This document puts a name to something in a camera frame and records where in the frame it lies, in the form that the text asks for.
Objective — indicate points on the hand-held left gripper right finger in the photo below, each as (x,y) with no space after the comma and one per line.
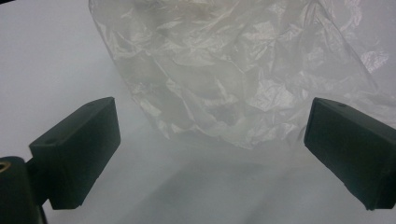
(348,146)

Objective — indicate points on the clear plastic smiley bag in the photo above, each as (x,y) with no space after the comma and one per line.
(233,68)

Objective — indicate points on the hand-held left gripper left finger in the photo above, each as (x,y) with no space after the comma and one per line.
(81,149)

